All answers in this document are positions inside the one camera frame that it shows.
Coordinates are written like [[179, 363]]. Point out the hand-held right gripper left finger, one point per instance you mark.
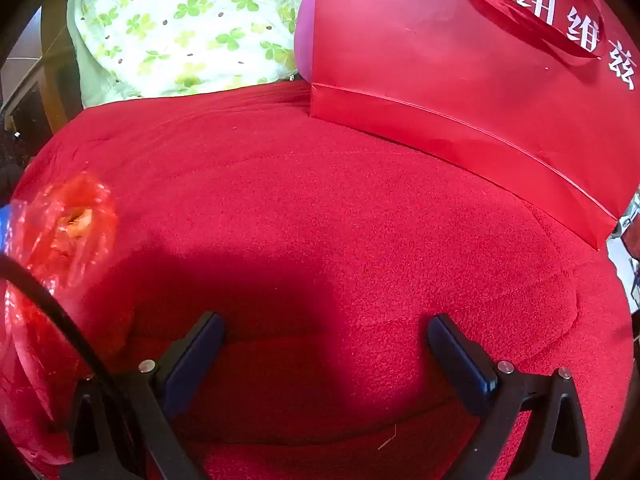
[[192, 360]]

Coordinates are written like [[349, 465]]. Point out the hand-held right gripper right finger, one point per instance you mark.
[[460, 365]]

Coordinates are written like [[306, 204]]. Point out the red plastic bag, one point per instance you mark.
[[75, 220]]

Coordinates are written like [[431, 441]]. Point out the red fleece blanket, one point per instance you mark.
[[300, 210]]

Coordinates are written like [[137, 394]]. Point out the red paper gift bag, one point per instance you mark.
[[425, 60]]

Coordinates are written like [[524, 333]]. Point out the green clover print quilt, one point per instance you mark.
[[190, 35]]

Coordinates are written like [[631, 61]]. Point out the wooden cabinet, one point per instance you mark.
[[55, 60]]

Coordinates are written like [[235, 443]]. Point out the pink round object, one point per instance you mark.
[[304, 40]]

